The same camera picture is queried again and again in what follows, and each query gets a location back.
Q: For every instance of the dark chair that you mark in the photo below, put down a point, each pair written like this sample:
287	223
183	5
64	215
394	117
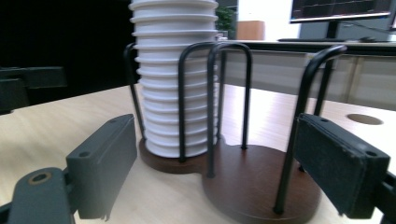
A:
28	84

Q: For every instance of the green potted plant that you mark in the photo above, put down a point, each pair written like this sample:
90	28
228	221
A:
224	18

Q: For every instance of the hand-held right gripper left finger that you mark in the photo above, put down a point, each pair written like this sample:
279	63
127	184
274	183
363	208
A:
102	161

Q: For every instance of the brown cardboard box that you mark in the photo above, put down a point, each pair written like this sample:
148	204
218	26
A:
250	30

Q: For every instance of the computer monitor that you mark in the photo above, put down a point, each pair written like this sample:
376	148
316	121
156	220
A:
339	9

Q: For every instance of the black computer mouse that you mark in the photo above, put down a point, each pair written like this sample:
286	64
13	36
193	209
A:
368	39

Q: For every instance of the stack of white paper cups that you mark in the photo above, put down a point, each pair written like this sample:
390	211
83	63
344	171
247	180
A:
162	77

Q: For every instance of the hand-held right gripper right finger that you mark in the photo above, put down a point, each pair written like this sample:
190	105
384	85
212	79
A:
336	168

